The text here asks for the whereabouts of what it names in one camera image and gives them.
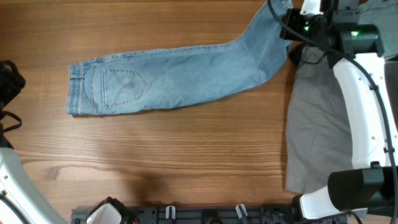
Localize black mounting rail base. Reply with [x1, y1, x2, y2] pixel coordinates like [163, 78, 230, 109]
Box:
[70, 203, 312, 224]

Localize light teal shirt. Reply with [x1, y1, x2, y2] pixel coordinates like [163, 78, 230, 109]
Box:
[359, 0, 397, 60]

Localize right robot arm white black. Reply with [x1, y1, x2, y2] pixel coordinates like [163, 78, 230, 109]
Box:
[279, 3, 397, 223]

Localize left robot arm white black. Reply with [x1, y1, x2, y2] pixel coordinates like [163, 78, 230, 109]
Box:
[1, 60, 139, 224]

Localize grey shorts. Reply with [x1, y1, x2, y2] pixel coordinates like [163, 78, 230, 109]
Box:
[285, 47, 353, 194]

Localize light blue denim jeans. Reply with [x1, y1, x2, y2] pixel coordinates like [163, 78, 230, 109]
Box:
[66, 1, 291, 116]

